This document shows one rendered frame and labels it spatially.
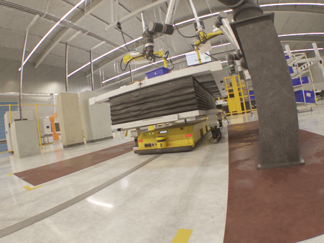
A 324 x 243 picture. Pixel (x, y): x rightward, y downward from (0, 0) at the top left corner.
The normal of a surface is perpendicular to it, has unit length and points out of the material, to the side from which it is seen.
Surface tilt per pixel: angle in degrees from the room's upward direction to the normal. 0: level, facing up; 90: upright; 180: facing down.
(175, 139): 90
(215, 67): 90
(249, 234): 0
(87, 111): 90
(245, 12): 90
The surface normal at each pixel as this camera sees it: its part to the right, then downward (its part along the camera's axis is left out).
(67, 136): 0.90, -0.15
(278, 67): -0.57, 0.09
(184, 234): -0.16, -0.99
